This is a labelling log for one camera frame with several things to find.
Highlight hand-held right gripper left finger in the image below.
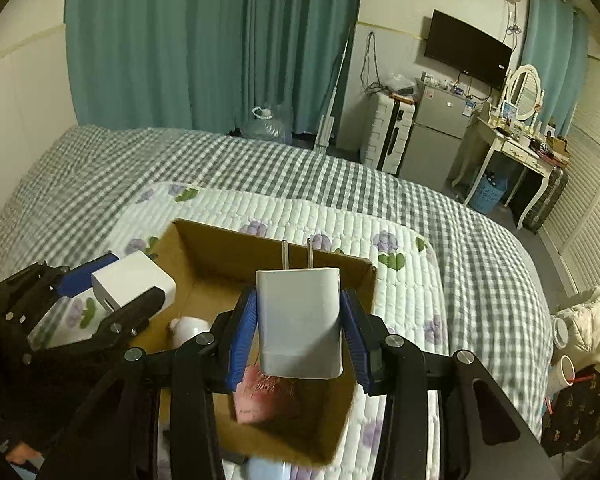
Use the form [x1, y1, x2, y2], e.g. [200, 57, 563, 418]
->
[45, 287, 260, 480]

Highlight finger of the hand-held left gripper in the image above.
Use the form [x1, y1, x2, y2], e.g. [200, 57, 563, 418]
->
[0, 252, 120, 333]
[25, 286, 167, 367]

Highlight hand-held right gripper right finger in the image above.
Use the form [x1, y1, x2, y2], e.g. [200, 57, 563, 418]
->
[340, 288, 562, 480]

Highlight white cube charger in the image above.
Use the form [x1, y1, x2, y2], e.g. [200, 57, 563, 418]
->
[91, 251, 177, 319]

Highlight white two-prong charger plug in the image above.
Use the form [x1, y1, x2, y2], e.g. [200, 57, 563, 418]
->
[256, 238, 342, 380]

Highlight person's left hand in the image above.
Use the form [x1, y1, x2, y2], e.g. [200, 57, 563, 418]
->
[5, 441, 45, 467]

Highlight white rounded object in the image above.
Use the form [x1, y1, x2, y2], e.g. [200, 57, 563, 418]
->
[168, 316, 212, 349]

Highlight pink block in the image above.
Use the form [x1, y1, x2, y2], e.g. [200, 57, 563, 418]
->
[232, 365, 302, 424]

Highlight pale blue white object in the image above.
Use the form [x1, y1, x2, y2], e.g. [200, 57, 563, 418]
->
[245, 457, 322, 480]

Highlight white floral quilted mat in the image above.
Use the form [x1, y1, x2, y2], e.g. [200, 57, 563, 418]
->
[27, 180, 444, 480]

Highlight grey checked bed blanket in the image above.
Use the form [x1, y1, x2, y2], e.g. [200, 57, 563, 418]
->
[0, 124, 554, 427]

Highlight blue laundry basket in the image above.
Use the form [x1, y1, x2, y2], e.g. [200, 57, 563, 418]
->
[467, 172, 509, 214]

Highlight white cup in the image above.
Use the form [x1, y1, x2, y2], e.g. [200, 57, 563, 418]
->
[546, 355, 577, 401]
[550, 315, 571, 350]

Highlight white ribbed suitcase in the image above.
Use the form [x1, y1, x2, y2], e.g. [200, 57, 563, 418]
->
[360, 92, 419, 176]

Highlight clear water jug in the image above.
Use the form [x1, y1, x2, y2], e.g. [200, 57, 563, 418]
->
[241, 105, 294, 145]

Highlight white mop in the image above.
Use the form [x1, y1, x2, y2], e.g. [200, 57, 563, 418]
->
[313, 40, 354, 149]

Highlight grey small fridge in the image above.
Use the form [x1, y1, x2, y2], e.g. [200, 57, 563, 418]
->
[399, 80, 479, 192]

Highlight dark patterned bag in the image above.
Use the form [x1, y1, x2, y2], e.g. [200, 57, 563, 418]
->
[540, 364, 600, 459]

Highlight dark ribbed suitcase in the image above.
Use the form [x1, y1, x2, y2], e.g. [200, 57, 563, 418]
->
[522, 165, 570, 234]

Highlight white puffy jacket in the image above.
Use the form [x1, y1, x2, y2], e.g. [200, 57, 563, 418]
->
[550, 285, 600, 392]

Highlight wide teal curtain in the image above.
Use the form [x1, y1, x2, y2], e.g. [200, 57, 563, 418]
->
[65, 0, 367, 137]

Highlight white dressing table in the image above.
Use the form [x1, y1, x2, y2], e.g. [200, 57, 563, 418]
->
[450, 109, 571, 229]

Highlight clear plastic bag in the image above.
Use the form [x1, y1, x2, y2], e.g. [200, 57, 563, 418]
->
[380, 72, 421, 99]

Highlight small brown cardboard box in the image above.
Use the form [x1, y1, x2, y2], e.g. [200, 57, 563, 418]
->
[545, 135, 571, 161]

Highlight white louvered wardrobe doors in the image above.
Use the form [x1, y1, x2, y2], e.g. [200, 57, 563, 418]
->
[536, 55, 600, 297]

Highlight oval white framed mirror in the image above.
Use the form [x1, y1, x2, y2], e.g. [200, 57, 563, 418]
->
[502, 64, 544, 122]

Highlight narrow teal curtain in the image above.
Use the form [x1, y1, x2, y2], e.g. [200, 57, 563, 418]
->
[521, 0, 592, 92]

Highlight dark wall cable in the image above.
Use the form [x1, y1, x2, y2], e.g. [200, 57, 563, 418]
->
[362, 30, 382, 97]

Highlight black wall television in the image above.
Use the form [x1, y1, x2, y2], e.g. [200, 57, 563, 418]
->
[424, 9, 514, 90]

